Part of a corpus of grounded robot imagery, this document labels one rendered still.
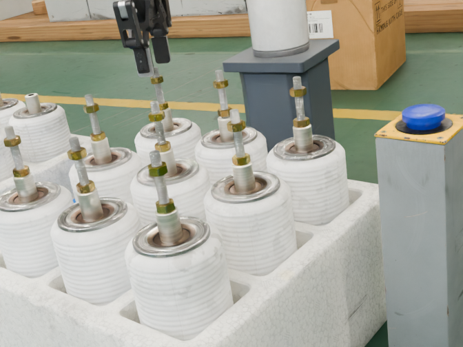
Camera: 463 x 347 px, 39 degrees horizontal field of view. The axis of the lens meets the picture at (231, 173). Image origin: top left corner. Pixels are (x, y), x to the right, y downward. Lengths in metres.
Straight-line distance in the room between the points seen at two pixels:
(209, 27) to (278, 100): 1.83
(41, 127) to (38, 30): 2.44
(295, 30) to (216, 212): 0.44
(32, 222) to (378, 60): 1.27
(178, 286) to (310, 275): 0.16
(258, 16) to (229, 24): 1.76
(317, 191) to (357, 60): 1.10
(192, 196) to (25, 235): 0.19
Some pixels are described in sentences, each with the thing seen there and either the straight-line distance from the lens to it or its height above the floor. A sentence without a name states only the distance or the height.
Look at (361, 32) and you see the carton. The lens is 1.82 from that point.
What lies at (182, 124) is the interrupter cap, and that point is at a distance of 0.95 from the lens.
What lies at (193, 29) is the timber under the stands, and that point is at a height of 0.04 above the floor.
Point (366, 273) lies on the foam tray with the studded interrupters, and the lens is 0.82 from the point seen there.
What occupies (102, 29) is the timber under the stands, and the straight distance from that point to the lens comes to 3.25.
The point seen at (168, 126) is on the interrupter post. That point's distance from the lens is 0.94.
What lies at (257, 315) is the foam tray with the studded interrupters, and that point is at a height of 0.17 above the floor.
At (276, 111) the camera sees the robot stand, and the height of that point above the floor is 0.22.
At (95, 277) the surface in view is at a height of 0.20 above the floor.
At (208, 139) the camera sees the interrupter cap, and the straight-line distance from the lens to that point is 0.87.
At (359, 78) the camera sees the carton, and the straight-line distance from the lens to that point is 1.86.
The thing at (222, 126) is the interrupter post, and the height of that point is 0.27.
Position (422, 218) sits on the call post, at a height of 0.23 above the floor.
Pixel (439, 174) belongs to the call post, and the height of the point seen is 0.28.
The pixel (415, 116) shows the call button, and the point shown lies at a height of 0.33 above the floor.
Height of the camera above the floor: 0.54
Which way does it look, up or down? 23 degrees down
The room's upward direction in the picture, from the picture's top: 9 degrees counter-clockwise
